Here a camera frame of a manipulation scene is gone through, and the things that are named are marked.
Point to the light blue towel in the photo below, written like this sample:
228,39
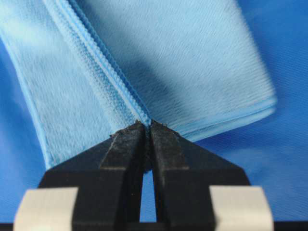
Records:
88,68

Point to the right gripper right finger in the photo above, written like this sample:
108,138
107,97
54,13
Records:
196,190

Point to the dark blue table cloth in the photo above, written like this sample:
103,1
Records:
273,151

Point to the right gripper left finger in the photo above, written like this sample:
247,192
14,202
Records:
97,190

